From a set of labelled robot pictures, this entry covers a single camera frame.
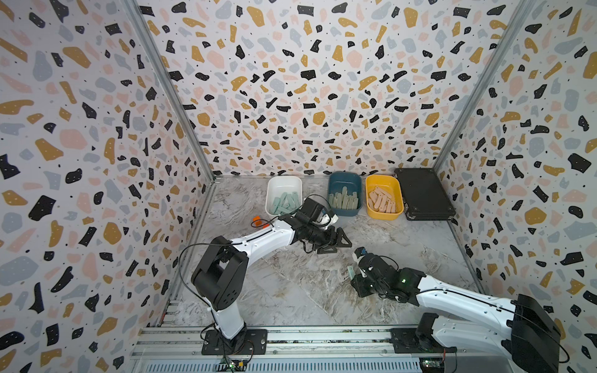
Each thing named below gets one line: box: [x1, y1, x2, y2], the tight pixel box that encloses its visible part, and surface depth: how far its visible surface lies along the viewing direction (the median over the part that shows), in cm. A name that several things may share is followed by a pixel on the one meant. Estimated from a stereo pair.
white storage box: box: [265, 175, 303, 217], surface depth 115 cm
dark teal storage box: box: [328, 170, 364, 217], surface depth 115 cm
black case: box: [394, 167, 457, 221], surface depth 109 cm
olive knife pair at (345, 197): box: [342, 185, 350, 203], surface depth 116 cm
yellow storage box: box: [365, 174, 405, 221], surface depth 113 cm
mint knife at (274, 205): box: [268, 196, 281, 215], surface depth 111 cm
